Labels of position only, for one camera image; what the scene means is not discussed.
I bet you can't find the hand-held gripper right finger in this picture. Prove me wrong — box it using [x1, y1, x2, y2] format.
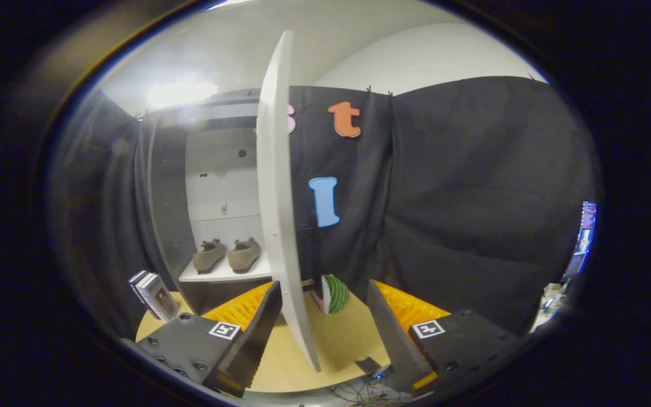
[366, 279, 524, 396]

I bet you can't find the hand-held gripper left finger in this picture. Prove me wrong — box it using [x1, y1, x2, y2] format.
[122, 281, 283, 398]

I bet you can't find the brown fuzzy shoe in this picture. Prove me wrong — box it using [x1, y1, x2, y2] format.
[228, 237, 262, 274]
[193, 239, 227, 275]

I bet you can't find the white shoe cabinet door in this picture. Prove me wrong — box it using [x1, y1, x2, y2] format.
[256, 30, 322, 373]

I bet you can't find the grey shoe cabinet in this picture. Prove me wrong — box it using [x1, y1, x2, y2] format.
[147, 88, 272, 317]

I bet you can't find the watermelon slice toy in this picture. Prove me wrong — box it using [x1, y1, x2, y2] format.
[311, 274, 350, 315]

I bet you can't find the white book with portrait cover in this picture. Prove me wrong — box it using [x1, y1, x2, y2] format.
[139, 274, 180, 322]

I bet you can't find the black backdrop cloth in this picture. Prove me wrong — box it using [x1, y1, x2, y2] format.
[49, 75, 597, 340]

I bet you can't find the computer monitor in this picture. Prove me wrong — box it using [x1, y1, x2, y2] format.
[563, 201, 597, 280]

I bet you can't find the tangle of cables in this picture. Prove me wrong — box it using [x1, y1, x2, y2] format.
[297, 373, 411, 407]

